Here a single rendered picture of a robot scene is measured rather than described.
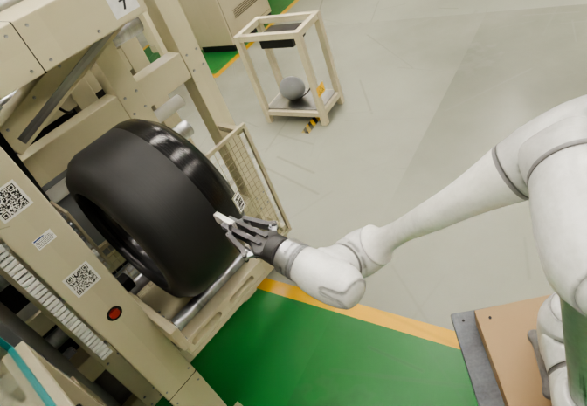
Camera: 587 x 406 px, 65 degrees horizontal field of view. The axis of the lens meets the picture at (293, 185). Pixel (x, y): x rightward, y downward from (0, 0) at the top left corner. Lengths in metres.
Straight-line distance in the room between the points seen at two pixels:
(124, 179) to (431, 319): 1.61
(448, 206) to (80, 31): 1.13
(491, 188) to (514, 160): 0.06
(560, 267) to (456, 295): 1.82
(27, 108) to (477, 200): 1.30
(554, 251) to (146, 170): 0.96
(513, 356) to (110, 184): 1.15
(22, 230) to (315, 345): 1.55
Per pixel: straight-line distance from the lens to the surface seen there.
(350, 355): 2.32
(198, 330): 1.55
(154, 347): 1.61
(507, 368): 1.43
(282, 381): 2.36
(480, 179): 0.79
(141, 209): 1.23
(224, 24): 5.66
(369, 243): 1.09
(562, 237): 0.61
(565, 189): 0.64
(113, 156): 1.31
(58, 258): 1.32
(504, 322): 1.49
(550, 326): 1.20
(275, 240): 1.10
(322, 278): 1.00
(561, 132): 0.72
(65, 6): 1.51
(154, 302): 1.80
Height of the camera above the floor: 1.98
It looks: 38 degrees down
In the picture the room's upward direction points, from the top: 22 degrees counter-clockwise
